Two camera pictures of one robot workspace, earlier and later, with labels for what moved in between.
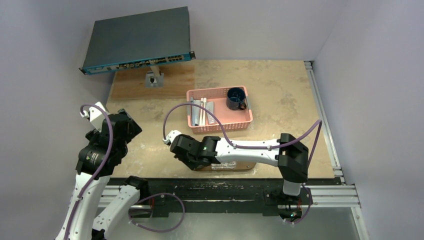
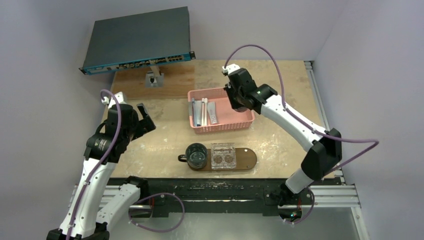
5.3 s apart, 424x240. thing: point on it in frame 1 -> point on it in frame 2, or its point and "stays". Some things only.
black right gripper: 178,148 -> 234,97
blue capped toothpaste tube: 195,112 stays
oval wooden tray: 240,166 stays
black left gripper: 134,130 -> 144,125
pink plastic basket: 231,104 stays
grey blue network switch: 139,40 stays
